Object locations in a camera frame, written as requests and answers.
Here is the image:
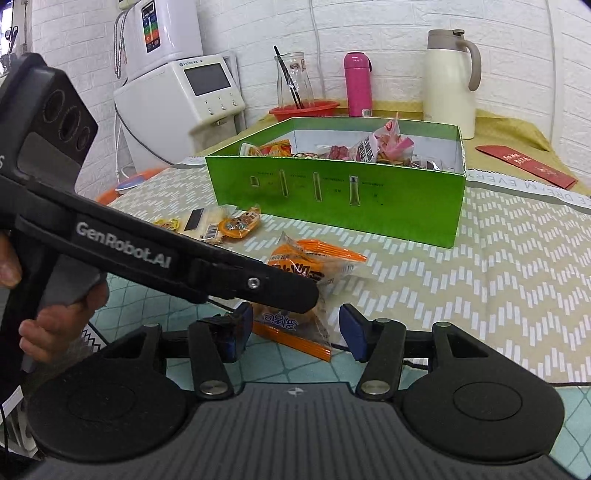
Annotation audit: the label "dark red sausage packet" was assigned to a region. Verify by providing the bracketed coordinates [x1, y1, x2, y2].
[323, 145, 359, 161]

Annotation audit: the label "pink seed packet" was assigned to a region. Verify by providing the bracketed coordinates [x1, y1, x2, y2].
[358, 113, 415, 165]

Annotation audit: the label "orange plastic basin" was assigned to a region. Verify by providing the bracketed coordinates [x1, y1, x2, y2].
[95, 168, 163, 206]

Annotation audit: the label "red envelope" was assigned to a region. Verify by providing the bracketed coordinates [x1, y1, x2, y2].
[475, 144, 579, 190]

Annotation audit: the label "glass pitcher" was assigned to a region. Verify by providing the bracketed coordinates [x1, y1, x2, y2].
[276, 52, 315, 110]

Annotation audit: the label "small round orange snack packet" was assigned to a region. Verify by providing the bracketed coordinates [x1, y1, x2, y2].
[218, 206, 263, 240]

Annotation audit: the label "white water dispenser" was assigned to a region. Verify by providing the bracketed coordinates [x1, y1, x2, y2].
[113, 53, 248, 174]

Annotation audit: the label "pink thermos bottle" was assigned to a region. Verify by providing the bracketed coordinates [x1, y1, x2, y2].
[343, 52, 374, 117]

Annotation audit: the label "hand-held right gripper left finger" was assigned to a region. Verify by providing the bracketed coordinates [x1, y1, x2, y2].
[99, 302, 255, 400]

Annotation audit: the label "red plastic basket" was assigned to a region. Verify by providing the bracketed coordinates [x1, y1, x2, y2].
[269, 100, 341, 123]

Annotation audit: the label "cream thermos jug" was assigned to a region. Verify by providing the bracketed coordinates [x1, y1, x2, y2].
[424, 29, 483, 140]

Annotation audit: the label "green cardboard box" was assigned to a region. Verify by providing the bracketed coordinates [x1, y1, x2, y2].
[204, 116, 466, 250]

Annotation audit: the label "white wall water purifier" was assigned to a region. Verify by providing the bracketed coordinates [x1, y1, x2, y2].
[117, 0, 204, 82]

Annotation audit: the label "black chopsticks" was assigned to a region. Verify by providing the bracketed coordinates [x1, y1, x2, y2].
[273, 45, 306, 110]

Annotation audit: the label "orange clear bread packet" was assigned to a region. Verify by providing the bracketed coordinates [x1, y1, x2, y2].
[252, 232, 368, 363]

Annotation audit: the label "person's left hand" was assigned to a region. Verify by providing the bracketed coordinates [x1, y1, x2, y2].
[0, 230, 110, 363]

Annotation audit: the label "zigzag patterned tablecloth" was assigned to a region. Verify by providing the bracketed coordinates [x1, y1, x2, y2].
[85, 157, 591, 418]

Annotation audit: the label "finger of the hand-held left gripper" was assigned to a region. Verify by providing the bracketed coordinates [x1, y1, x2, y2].
[189, 257, 322, 315]

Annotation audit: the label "white black-label cracker packet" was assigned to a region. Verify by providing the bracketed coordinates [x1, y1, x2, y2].
[182, 207, 228, 243]

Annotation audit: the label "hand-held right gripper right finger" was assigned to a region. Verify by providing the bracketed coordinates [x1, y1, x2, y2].
[338, 303, 491, 402]

